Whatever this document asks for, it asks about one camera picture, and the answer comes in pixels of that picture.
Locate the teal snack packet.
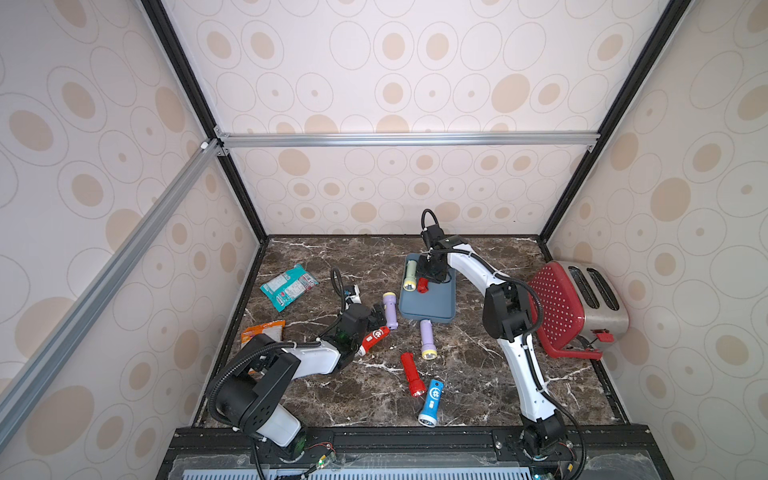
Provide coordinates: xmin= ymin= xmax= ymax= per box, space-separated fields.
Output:
xmin=260 ymin=264 xmax=319 ymax=312

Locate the light green flashlight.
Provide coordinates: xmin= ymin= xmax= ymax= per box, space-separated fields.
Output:
xmin=402 ymin=259 xmax=418 ymax=292

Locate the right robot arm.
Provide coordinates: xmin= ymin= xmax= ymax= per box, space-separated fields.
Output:
xmin=421 ymin=223 xmax=578 ymax=461

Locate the horizontal aluminium rail back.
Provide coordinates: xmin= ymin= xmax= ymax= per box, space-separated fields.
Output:
xmin=220 ymin=131 xmax=600 ymax=149

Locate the red and silver toaster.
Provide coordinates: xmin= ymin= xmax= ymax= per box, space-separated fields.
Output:
xmin=529 ymin=261 xmax=629 ymax=360

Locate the blue plastic storage box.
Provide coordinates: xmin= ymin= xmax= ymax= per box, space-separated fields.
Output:
xmin=398 ymin=268 xmax=457 ymax=324

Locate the orange snack packet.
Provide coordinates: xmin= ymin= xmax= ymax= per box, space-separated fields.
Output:
xmin=240 ymin=320 xmax=286 ymax=346

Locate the blue flashlight white logo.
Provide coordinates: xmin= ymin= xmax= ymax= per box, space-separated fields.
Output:
xmin=417 ymin=379 xmax=444 ymax=428

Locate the diagonal aluminium rail left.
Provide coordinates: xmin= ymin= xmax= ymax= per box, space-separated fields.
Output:
xmin=1 ymin=138 xmax=223 ymax=449

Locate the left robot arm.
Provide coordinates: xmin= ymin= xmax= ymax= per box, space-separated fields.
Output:
xmin=206 ymin=303 xmax=386 ymax=457

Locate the red flashlight white logo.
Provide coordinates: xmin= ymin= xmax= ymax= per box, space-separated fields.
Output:
xmin=357 ymin=326 xmax=391 ymax=357

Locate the black front base frame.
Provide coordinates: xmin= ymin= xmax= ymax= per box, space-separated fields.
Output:
xmin=156 ymin=424 xmax=672 ymax=479

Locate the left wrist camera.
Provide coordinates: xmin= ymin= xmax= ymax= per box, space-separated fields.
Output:
xmin=344 ymin=284 xmax=361 ymax=306

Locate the purple flashlight yellow head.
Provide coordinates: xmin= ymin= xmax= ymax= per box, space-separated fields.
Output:
xmin=419 ymin=319 xmax=438 ymax=361
xmin=382 ymin=292 xmax=398 ymax=330

